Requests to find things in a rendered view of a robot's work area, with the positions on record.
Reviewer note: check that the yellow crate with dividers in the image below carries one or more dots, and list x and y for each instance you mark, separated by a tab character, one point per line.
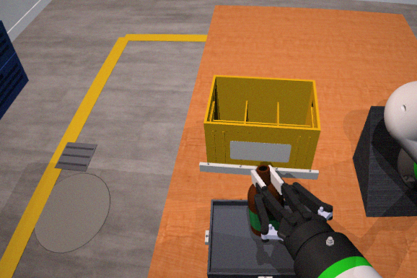
262	121

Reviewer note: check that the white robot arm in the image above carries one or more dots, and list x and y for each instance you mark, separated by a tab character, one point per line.
333	255

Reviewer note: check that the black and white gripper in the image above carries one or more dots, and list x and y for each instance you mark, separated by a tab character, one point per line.
298	228

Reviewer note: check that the brown bottle with green label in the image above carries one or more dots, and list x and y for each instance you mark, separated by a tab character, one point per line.
264	172

